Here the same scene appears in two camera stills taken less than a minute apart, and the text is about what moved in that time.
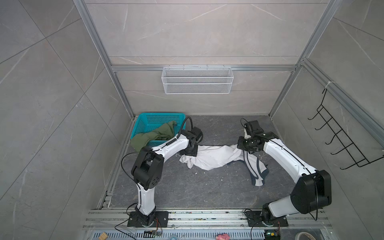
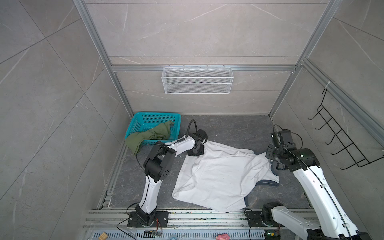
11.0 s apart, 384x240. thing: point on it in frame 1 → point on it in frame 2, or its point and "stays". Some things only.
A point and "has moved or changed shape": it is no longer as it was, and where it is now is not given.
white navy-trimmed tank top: (210, 156) has moved or changed shape
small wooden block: (103, 236) stays
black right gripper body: (246, 143) → (272, 153)
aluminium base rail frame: (112, 224) stays
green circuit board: (272, 234) stays
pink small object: (223, 236) stays
